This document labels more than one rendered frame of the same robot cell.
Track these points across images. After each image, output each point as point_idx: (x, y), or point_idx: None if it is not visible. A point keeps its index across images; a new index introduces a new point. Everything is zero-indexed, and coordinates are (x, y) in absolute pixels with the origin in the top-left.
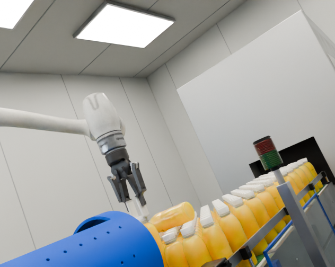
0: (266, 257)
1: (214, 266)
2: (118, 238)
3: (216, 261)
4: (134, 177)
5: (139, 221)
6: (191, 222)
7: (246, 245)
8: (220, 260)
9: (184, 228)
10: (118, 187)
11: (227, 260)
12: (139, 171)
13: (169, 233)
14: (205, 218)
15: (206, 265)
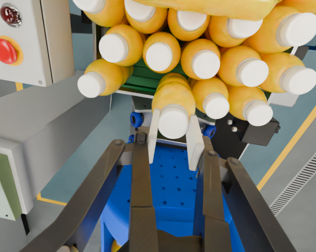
0: (312, 50)
1: (266, 145)
2: None
3: (267, 132)
4: (223, 214)
5: (231, 219)
6: (267, 71)
7: (307, 48)
8: (273, 133)
9: (256, 114)
10: (103, 194)
11: (279, 128)
12: (284, 243)
13: (223, 116)
14: (304, 93)
15: (256, 132)
